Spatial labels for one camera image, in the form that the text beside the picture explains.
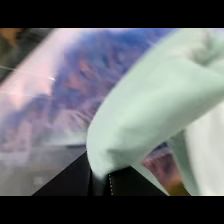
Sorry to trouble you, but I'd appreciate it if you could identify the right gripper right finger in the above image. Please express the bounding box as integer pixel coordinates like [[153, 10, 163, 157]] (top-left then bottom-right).
[[103, 165, 168, 197]]

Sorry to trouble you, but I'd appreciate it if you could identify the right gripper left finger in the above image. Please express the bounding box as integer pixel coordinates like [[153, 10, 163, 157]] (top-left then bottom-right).
[[31, 151, 94, 197]]

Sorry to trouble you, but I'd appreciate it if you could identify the light green shirt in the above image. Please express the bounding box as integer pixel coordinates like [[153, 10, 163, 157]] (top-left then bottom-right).
[[85, 28, 224, 197]]

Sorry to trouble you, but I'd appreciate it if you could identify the white garment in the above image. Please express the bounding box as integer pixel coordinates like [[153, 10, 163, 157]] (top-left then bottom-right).
[[183, 103, 224, 197]]

